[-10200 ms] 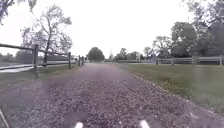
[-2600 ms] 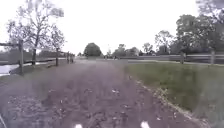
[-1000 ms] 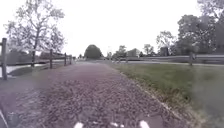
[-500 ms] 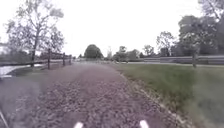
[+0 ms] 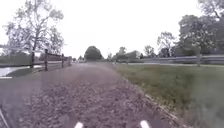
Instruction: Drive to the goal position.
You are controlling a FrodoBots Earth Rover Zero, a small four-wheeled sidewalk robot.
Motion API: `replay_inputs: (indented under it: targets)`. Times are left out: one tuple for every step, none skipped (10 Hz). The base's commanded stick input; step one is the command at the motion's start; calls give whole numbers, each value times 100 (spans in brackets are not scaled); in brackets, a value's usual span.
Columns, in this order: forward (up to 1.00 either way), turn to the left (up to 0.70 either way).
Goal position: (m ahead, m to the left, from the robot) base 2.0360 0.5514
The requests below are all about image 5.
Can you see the round dark green tree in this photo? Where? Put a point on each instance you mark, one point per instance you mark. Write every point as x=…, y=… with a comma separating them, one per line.
x=93, y=54

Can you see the grey gravel path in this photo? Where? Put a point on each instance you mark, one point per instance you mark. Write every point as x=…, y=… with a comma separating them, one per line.
x=90, y=93

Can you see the green grass verge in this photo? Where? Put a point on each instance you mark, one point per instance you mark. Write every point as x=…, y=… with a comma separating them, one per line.
x=173, y=83

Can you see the dark wooden fence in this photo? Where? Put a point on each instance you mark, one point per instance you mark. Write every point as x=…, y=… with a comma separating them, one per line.
x=46, y=60

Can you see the robot's own part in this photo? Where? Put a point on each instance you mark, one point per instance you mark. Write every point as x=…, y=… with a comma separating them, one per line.
x=144, y=124
x=78, y=125

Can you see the tall bare-branched tree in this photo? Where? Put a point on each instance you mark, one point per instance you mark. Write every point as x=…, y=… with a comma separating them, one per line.
x=35, y=30

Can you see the grass strip beside fence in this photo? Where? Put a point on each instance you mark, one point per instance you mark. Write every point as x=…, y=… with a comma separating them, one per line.
x=23, y=72

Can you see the row of trees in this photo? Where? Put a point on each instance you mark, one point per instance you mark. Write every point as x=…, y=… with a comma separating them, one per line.
x=196, y=33

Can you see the grey asphalt road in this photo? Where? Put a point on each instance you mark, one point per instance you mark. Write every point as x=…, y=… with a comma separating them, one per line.
x=6, y=70

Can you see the grey guard rail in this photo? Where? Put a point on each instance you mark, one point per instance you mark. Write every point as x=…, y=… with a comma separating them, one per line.
x=186, y=59

